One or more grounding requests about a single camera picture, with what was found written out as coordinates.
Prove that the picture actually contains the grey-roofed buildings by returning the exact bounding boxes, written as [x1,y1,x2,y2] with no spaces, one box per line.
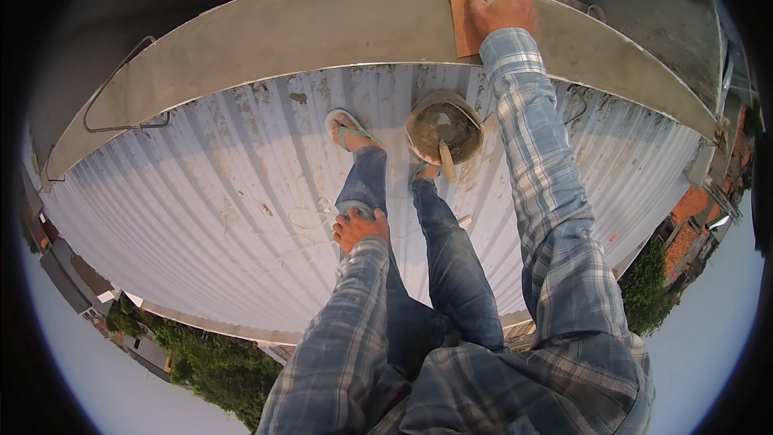
[21,192,124,322]

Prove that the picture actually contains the green trees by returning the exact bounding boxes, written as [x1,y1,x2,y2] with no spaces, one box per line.
[105,295,285,434]

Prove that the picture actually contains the green tree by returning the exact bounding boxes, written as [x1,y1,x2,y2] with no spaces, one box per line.
[618,238,675,337]

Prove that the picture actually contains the grey concrete ledge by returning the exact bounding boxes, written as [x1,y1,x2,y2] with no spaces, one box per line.
[45,0,721,183]

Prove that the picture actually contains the person's legs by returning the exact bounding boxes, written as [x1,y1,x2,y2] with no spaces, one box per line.
[325,109,507,378]

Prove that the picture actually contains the orange tiled-roof buildings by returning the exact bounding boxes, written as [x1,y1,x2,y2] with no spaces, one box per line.
[660,101,765,292]

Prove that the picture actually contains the large bent steel rebar loop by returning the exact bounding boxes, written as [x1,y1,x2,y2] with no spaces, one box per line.
[83,35,172,134]

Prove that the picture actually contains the person's left hand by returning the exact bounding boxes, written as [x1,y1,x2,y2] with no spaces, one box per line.
[331,207,391,255]

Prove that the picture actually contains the wooden-handled trowel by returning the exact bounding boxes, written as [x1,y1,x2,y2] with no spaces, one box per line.
[437,139,459,184]

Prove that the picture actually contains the white corrugated metal roof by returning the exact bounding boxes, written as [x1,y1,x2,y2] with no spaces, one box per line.
[35,63,705,334]

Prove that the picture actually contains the wooden plaster float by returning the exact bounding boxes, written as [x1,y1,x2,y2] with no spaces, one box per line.
[441,0,503,59]

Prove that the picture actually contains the mortar-caked bucket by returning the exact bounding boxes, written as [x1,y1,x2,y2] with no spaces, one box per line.
[405,90,485,166]

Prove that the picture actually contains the thin white string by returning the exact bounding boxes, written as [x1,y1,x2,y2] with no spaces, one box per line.
[222,202,340,274]

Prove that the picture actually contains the person's body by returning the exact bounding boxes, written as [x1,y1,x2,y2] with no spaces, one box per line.
[256,230,657,435]

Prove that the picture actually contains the person's right hand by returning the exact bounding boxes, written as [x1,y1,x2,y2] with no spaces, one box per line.
[466,0,538,42]

